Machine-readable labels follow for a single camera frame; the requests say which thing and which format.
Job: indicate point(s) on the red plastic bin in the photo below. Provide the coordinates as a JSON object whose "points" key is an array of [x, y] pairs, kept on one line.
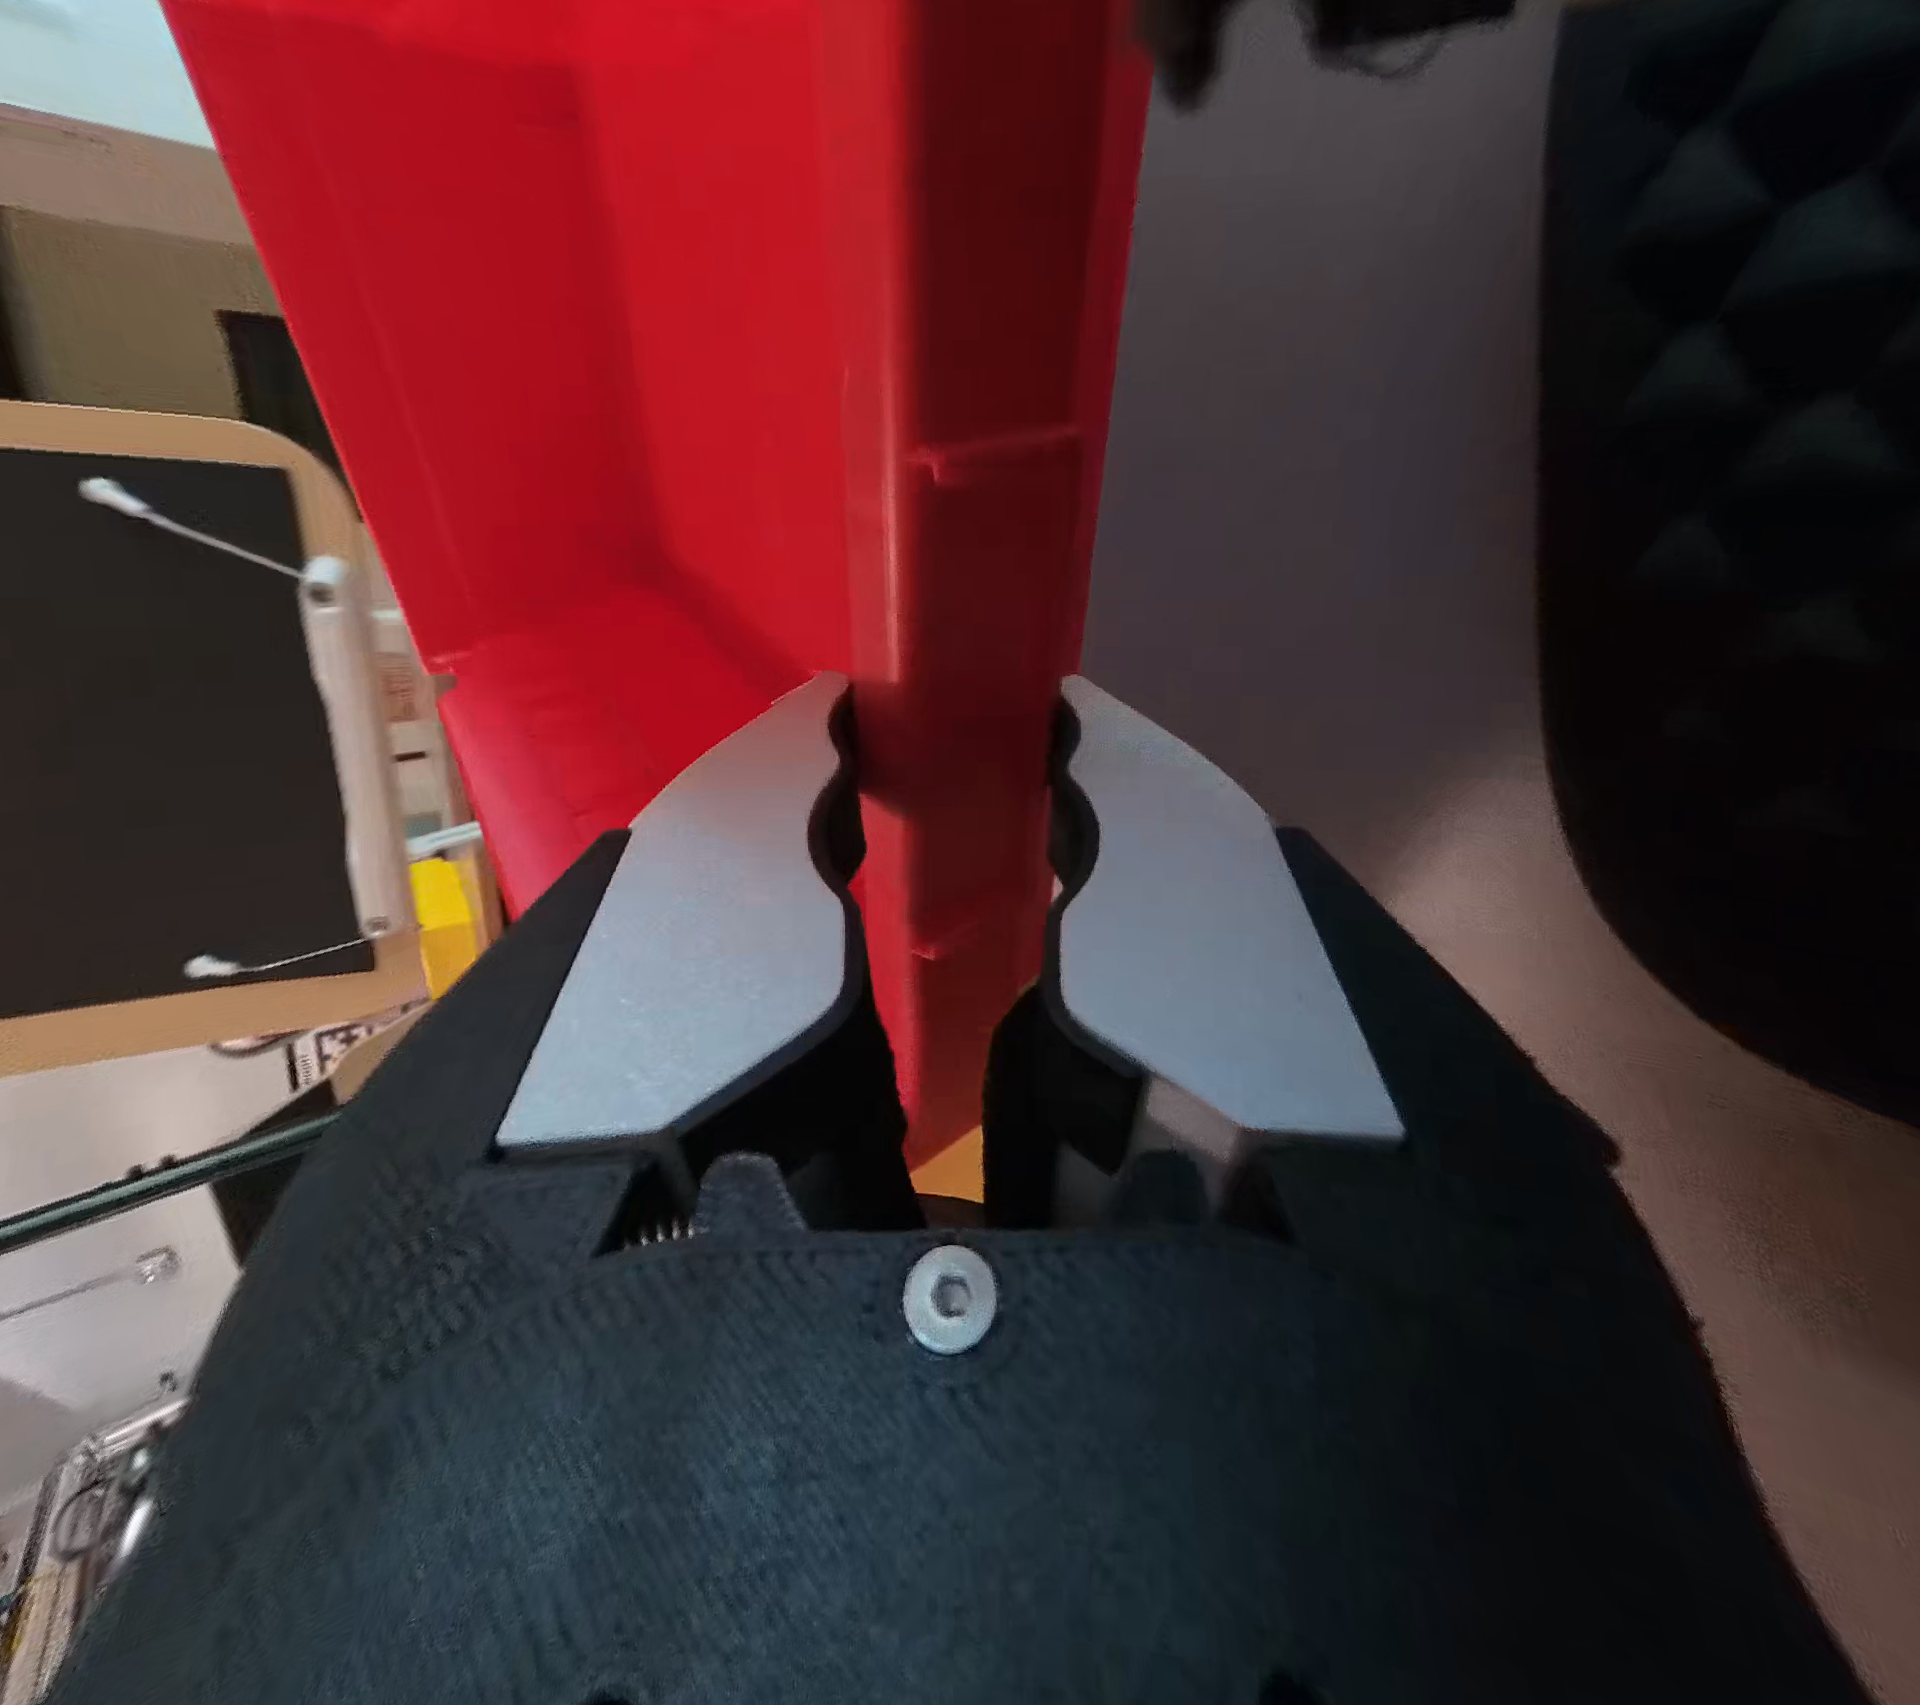
{"points": [[674, 235]]}

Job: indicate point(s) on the yellow box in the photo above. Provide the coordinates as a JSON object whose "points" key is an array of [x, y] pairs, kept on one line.
{"points": [[446, 925]]}

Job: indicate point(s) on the black acoustic foam panel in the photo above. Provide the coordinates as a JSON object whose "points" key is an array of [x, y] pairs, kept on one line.
{"points": [[1755, 534]]}

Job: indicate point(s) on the metal frame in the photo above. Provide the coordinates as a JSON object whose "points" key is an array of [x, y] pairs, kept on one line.
{"points": [[90, 1510]]}

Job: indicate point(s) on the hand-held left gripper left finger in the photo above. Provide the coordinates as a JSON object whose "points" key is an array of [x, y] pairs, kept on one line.
{"points": [[705, 954]]}

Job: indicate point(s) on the cardboard box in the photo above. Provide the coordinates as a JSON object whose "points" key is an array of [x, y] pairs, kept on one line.
{"points": [[104, 311]]}

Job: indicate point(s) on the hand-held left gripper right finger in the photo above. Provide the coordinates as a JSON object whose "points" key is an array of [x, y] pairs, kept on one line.
{"points": [[1201, 954]]}

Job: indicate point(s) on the thin black rod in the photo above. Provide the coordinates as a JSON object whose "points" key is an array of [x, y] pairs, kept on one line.
{"points": [[165, 1181]]}

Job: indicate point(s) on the black panel with wooden frame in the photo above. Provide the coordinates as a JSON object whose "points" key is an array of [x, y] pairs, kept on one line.
{"points": [[150, 744]]}

